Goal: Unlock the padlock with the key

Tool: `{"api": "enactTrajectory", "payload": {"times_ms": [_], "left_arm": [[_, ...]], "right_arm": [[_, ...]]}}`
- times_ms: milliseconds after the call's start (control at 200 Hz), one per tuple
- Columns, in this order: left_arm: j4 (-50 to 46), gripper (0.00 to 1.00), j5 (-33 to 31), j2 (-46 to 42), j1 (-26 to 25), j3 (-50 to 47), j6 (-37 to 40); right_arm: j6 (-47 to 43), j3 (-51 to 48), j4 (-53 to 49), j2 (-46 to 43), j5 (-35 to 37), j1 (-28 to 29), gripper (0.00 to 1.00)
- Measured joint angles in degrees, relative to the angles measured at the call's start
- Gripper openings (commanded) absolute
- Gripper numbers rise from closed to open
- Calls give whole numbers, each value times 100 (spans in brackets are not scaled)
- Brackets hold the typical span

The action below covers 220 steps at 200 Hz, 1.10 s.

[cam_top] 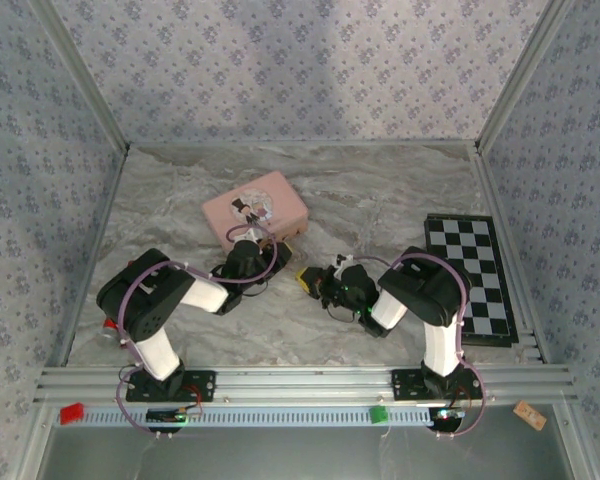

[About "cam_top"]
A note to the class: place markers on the black white chessboard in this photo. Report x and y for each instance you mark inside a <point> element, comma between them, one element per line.
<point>467,265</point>

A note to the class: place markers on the orange paper tag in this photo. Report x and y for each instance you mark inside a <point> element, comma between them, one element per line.
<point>529,415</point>

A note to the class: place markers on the green plastic block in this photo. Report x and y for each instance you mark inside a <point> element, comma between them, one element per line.
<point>378,415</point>

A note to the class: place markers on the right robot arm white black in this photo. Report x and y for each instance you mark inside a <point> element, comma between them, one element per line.
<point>430,290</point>

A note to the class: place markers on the aluminium side rail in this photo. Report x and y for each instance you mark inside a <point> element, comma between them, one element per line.
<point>507,250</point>
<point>87,270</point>

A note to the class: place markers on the red plastic block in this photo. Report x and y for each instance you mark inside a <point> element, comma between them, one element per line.
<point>72,413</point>

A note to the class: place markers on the aluminium corner post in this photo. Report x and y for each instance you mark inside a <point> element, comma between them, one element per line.
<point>522,80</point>
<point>87,80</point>

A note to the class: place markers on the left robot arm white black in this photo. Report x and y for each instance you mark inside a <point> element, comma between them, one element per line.
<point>155,305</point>

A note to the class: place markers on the pink box with cartoon couple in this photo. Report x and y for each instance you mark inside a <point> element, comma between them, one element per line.
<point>260,205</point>

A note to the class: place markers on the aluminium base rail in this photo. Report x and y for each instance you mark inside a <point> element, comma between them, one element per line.
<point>300,384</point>

